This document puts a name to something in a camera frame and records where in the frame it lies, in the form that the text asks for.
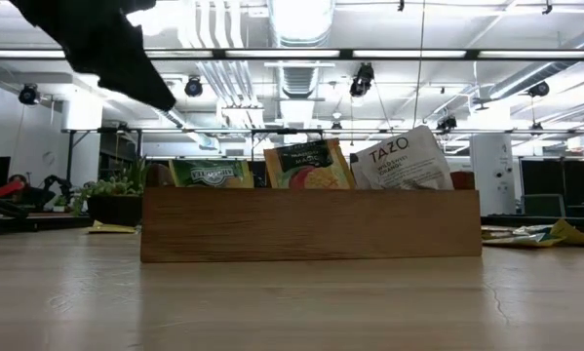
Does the black horizontal crossbar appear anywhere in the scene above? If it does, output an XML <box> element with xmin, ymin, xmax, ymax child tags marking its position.
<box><xmin>0</xmin><ymin>47</ymin><xmax>584</xmax><ymax>62</ymax></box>

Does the white orange Tazo tea packet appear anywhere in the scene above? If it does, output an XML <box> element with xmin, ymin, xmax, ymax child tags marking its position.
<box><xmin>349</xmin><ymin>125</ymin><xmax>454</xmax><ymax>191</ymax></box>

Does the wooden three-compartment tray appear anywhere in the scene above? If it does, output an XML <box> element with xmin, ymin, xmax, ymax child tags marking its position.
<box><xmin>139</xmin><ymin>163</ymin><xmax>483</xmax><ymax>264</ymax></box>

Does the pile of packets right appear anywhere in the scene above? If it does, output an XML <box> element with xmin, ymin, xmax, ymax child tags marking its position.
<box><xmin>481</xmin><ymin>223</ymin><xmax>554</xmax><ymax>240</ymax></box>

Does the person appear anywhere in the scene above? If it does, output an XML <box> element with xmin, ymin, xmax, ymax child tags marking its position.
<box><xmin>6</xmin><ymin>174</ymin><xmax>54</xmax><ymax>206</ymax></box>

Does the red background object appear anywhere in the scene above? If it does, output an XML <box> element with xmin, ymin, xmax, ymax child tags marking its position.
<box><xmin>0</xmin><ymin>179</ymin><xmax>27</xmax><ymax>199</ymax></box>

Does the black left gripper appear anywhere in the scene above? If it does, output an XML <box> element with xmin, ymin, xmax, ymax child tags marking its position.
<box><xmin>8</xmin><ymin>0</ymin><xmax>178</xmax><ymax>112</ymax></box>

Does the silver ceiling air duct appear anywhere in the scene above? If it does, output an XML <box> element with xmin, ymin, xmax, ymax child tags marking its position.
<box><xmin>266</xmin><ymin>0</ymin><xmax>336</xmax><ymax>49</ymax></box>

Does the orange yellow tea packet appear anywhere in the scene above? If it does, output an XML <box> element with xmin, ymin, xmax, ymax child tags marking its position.
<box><xmin>263</xmin><ymin>138</ymin><xmax>356</xmax><ymax>190</ymax></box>

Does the small potted succulent plant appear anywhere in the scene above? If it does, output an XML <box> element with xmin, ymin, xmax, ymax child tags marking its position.
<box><xmin>71</xmin><ymin>155</ymin><xmax>150</xmax><ymax>228</ymax></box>

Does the black background scaffold rail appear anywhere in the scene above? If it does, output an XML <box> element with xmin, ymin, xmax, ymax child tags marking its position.
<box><xmin>60</xmin><ymin>126</ymin><xmax>584</xmax><ymax>166</ymax></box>

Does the white pillar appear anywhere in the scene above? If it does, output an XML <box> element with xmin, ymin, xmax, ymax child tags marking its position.
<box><xmin>469</xmin><ymin>134</ymin><xmax>517</xmax><ymax>217</ymax></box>

